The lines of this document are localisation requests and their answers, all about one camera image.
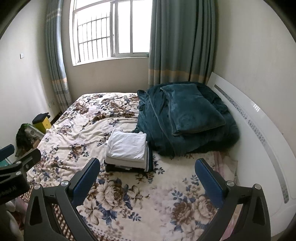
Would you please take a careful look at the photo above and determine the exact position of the white t-shirt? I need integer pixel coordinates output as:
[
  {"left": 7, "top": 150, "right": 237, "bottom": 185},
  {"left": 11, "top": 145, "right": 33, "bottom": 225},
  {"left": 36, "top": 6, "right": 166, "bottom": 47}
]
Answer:
[{"left": 106, "top": 129, "right": 147, "bottom": 162}]

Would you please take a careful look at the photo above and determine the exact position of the dark folded clothes stack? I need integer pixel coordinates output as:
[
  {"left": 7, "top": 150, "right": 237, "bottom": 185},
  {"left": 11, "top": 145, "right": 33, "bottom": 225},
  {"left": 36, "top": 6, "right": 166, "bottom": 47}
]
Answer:
[{"left": 104, "top": 147, "right": 154, "bottom": 173}]

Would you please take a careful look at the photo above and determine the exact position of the clutter pile beside bed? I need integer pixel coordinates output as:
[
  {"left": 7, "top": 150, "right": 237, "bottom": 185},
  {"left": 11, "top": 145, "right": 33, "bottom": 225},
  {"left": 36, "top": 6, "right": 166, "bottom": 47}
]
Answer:
[{"left": 15, "top": 123, "right": 45, "bottom": 158}]

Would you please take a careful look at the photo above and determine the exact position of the yellow box with black hat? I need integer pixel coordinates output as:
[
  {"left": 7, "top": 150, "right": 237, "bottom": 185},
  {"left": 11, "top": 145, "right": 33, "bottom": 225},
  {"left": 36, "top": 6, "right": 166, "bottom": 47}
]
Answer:
[{"left": 32, "top": 113, "right": 52, "bottom": 134}]

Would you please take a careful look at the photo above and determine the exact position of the white bed headboard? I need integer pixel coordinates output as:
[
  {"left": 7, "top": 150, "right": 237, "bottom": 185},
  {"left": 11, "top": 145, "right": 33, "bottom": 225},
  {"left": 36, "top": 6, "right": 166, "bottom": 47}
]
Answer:
[{"left": 207, "top": 73, "right": 296, "bottom": 236}]

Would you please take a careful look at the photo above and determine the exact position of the floral bed blanket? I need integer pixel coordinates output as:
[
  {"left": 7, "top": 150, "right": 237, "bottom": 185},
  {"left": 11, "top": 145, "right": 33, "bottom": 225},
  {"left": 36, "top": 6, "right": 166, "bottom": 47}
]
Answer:
[{"left": 21, "top": 92, "right": 239, "bottom": 241}]

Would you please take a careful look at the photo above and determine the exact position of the folded white garment on stack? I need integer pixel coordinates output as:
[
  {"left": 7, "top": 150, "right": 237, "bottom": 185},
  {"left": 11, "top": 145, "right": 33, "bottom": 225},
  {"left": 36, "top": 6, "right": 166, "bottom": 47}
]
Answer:
[{"left": 105, "top": 148, "right": 149, "bottom": 171}]

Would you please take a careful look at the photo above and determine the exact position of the teal plush pillow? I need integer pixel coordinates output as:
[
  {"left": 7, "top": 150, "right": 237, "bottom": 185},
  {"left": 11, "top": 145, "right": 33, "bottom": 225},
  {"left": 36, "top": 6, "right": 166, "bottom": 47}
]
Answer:
[{"left": 161, "top": 84, "right": 226, "bottom": 136}]

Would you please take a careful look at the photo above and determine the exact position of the left green curtain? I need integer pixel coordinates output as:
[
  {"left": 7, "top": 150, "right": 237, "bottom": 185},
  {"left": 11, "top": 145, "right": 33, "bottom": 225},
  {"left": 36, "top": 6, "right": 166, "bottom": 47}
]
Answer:
[{"left": 45, "top": 1, "right": 73, "bottom": 112}]

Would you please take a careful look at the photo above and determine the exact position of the green curtain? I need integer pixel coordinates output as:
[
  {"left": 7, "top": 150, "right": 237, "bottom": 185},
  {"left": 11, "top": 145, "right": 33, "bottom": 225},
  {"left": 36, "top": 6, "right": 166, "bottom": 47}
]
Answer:
[
  {"left": 45, "top": 1, "right": 73, "bottom": 112},
  {"left": 148, "top": 1, "right": 216, "bottom": 87}
]

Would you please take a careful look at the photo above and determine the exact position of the teal plush quilt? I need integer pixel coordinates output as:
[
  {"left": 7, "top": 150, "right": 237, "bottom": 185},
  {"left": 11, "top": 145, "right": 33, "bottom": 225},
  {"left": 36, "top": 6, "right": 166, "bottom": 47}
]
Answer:
[{"left": 134, "top": 82, "right": 240, "bottom": 157}]

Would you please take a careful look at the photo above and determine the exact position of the window with metal bars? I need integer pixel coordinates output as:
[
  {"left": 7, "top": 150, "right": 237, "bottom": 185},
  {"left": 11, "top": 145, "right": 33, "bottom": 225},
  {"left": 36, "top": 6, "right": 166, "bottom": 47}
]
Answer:
[{"left": 69, "top": 0, "right": 152, "bottom": 66}]

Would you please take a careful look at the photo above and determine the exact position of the right green curtain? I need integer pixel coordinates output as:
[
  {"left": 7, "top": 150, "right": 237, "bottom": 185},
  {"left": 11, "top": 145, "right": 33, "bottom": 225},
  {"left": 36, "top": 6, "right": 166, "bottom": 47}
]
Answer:
[{"left": 148, "top": 1, "right": 216, "bottom": 87}]

